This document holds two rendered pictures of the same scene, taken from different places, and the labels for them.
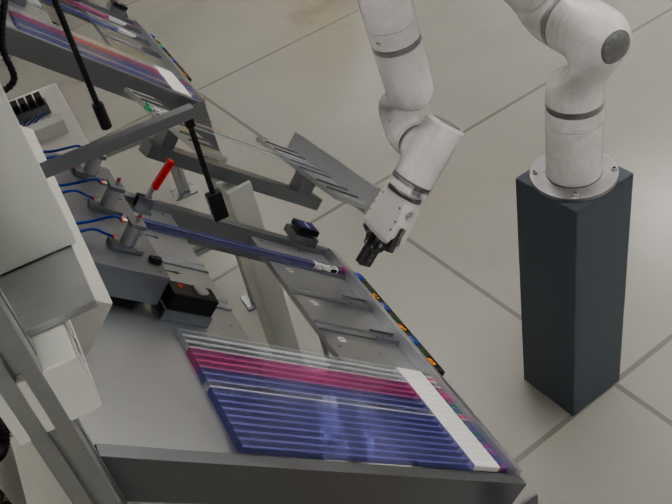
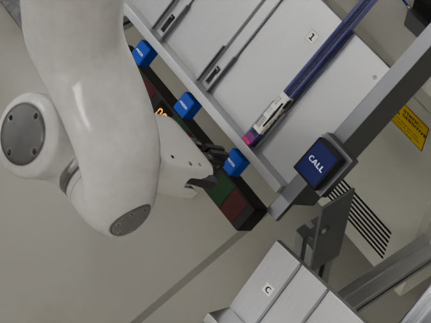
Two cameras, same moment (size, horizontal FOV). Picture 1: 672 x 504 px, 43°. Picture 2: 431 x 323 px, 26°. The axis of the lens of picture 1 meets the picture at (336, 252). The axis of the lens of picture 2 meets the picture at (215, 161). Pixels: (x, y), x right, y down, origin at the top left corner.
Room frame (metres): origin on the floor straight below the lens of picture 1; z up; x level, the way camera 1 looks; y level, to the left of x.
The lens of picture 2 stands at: (1.93, -0.23, 1.70)
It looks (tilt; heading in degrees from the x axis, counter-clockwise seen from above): 57 degrees down; 164
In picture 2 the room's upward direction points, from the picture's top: straight up
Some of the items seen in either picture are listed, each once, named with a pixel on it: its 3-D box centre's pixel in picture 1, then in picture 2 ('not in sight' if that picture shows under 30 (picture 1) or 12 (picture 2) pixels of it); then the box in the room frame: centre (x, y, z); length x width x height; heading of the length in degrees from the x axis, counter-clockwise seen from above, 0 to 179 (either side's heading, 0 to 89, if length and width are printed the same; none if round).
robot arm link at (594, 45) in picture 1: (585, 58); not in sight; (1.44, -0.56, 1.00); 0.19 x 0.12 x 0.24; 17
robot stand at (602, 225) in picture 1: (572, 288); not in sight; (1.48, -0.55, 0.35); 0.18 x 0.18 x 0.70; 28
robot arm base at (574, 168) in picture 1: (574, 140); not in sight; (1.48, -0.55, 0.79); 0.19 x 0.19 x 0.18
